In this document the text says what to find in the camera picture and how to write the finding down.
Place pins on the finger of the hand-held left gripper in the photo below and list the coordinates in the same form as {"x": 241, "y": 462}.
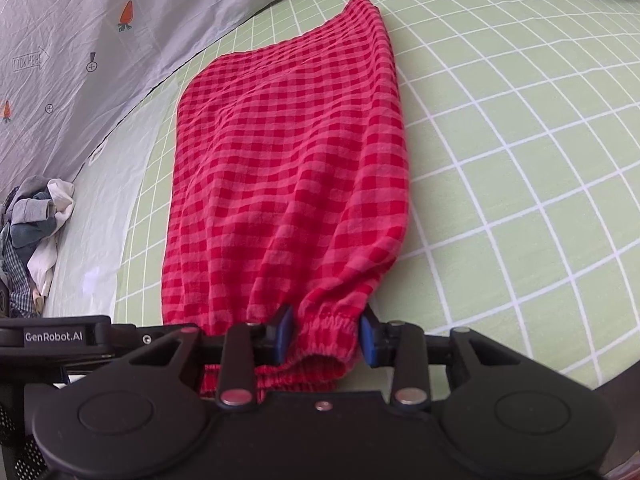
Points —
{"x": 135, "y": 337}

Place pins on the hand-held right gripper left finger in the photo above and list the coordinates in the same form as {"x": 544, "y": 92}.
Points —
{"x": 285, "y": 334}

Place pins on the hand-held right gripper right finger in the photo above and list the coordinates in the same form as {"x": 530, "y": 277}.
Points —
{"x": 365, "y": 341}

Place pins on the red checked pants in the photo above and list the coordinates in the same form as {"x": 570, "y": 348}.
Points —
{"x": 285, "y": 175}

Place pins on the pile of mixed clothes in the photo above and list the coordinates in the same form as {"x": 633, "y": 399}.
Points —
{"x": 35, "y": 230}

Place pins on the white bed sheet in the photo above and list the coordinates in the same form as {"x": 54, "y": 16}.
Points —
{"x": 115, "y": 200}

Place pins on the grey printed hanging sheet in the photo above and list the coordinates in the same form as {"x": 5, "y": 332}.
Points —
{"x": 100, "y": 35}

